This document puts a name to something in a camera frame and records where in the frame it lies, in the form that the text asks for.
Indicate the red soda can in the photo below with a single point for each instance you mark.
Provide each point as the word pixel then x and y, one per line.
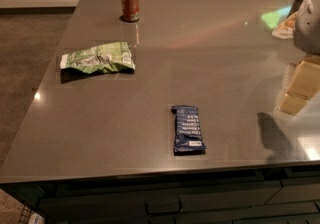
pixel 131 11

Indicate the black wire basket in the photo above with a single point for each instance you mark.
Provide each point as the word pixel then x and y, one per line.
pixel 25 215

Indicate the green chip bag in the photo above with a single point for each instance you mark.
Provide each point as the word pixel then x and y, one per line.
pixel 107 58

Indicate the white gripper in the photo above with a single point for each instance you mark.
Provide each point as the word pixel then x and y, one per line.
pixel 308 26

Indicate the dark cabinet drawer handle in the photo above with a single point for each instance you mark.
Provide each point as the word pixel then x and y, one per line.
pixel 162 207

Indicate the blue rxbar wrapper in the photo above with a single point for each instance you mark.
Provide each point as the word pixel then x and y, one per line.
pixel 188 135

